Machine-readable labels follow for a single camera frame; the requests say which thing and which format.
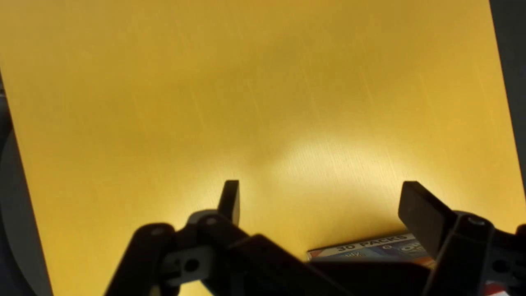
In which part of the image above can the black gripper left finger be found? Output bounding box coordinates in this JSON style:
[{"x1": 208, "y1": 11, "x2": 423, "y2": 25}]
[{"x1": 190, "y1": 178, "x2": 353, "y2": 296}]

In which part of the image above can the blue cardboard box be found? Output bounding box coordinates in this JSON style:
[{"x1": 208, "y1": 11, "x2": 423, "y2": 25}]
[{"x1": 308, "y1": 231, "x2": 435, "y2": 267}]

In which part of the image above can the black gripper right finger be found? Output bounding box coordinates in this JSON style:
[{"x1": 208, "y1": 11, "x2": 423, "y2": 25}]
[{"x1": 399, "y1": 180, "x2": 494, "y2": 296}]

